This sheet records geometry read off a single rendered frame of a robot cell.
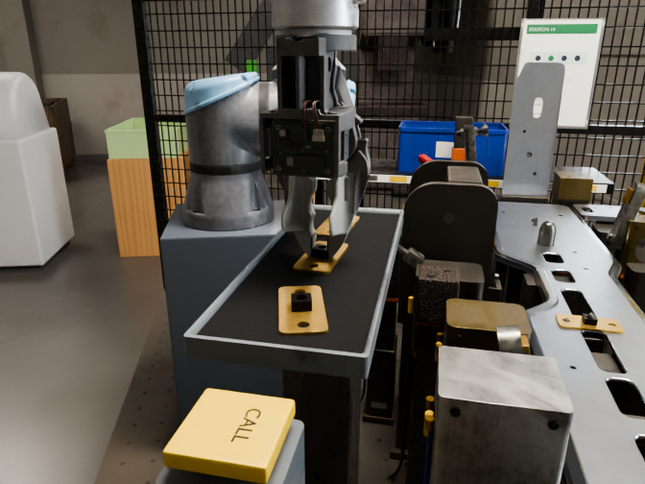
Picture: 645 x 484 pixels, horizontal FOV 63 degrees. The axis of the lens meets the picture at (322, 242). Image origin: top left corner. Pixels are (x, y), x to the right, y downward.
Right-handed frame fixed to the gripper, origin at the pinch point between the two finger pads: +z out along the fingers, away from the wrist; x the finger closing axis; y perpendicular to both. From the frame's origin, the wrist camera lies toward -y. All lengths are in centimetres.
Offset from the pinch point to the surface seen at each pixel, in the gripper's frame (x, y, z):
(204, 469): 2.2, 29.7, 2.3
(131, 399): -48, -25, 48
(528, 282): 25, -40, 19
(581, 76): 41, -127, -12
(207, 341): -3.0, 19.4, 1.2
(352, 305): 5.7, 10.0, 1.7
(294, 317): 1.8, 13.9, 1.4
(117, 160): -214, -243, 51
